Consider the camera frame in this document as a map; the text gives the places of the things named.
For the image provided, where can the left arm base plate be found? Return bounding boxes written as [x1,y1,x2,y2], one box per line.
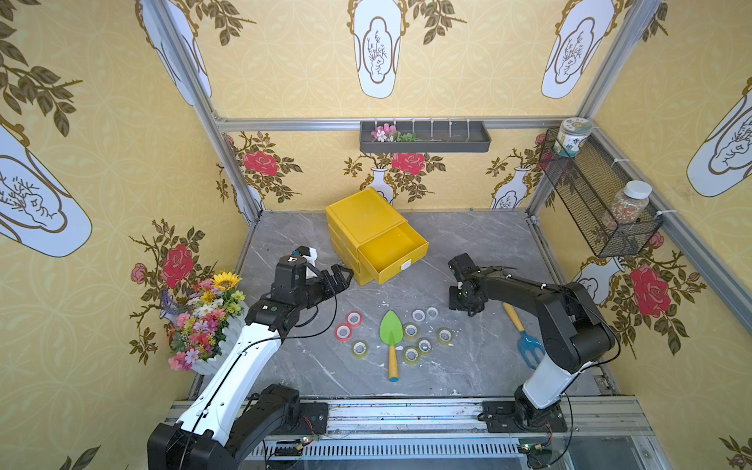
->
[270,401,329,436]

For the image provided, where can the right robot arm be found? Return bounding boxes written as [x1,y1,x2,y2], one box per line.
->
[448,254,617,411]

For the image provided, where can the green trowel yellow handle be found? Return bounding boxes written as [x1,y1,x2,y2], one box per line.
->
[379,311,403,382]

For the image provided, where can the red tape roll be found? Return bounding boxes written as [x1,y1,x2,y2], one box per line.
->
[335,324,353,343]
[346,311,362,328]

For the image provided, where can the blue hand rake yellow handle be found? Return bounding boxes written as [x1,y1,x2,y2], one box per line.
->
[503,303,546,369]

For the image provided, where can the grey wall shelf tray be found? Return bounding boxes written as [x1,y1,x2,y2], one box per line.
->
[358,117,492,154]

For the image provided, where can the yellow plastic drawer cabinet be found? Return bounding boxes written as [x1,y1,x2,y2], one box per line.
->
[325,188,407,286]

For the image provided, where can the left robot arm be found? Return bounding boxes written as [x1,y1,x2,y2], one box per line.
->
[147,254,354,469]

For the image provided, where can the aluminium front rail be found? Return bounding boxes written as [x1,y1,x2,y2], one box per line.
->
[146,396,671,470]

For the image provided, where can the patterned jar green lid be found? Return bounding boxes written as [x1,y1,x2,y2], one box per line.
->
[552,117,593,158]

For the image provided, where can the yellow tape roll bottom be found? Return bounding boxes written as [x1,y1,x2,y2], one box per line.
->
[403,346,421,365]

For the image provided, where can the small pink flowers on shelf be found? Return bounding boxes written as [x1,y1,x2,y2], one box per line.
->
[371,123,418,143]

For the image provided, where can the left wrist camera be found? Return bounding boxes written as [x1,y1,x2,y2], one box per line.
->
[270,246,317,306]

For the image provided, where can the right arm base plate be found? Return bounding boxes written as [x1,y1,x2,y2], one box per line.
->
[477,401,569,434]

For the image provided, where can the clear jar white lid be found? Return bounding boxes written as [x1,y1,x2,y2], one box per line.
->
[601,180,653,230]

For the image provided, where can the red tape roll upper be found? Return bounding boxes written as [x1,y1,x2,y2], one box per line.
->
[346,311,362,328]

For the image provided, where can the colourful artificial flower bouquet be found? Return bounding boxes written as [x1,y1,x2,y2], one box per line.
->
[161,271,245,371]

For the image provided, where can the red tape roll lower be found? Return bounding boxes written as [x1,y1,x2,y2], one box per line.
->
[335,324,353,343]

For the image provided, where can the black wire wall basket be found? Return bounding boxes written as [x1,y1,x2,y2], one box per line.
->
[540,128,664,258]

